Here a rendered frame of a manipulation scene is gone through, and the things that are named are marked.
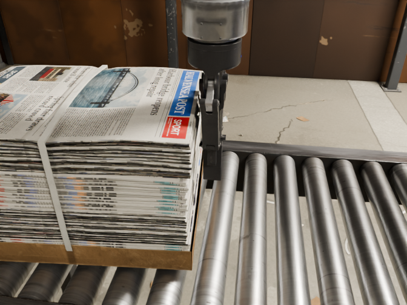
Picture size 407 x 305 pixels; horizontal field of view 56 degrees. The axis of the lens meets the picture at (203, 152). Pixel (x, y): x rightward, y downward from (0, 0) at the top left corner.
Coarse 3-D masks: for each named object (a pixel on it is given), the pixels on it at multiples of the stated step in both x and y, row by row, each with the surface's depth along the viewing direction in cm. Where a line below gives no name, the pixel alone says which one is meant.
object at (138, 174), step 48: (144, 96) 60; (192, 96) 60; (96, 144) 49; (144, 144) 49; (192, 144) 51; (96, 192) 53; (144, 192) 52; (192, 192) 63; (96, 240) 57; (144, 240) 57; (192, 240) 62
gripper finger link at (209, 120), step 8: (200, 104) 52; (216, 104) 51; (200, 112) 53; (208, 112) 54; (216, 112) 53; (208, 120) 54; (216, 120) 54; (208, 128) 55; (216, 128) 55; (208, 136) 56; (216, 136) 56; (208, 144) 58; (216, 144) 57
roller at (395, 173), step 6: (396, 168) 86; (402, 168) 85; (390, 174) 87; (396, 174) 84; (402, 174) 83; (396, 180) 83; (402, 180) 82; (396, 186) 83; (402, 186) 81; (402, 192) 80; (402, 198) 79; (402, 204) 79
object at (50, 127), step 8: (96, 72) 68; (88, 80) 63; (80, 88) 60; (72, 96) 58; (64, 104) 56; (56, 112) 54; (64, 112) 54; (56, 120) 52; (48, 128) 51; (48, 136) 50
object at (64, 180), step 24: (96, 96) 61; (48, 120) 54; (72, 120) 54; (24, 144) 50; (48, 144) 50; (72, 168) 51; (48, 192) 54; (72, 192) 53; (48, 216) 55; (72, 216) 55; (72, 240) 58
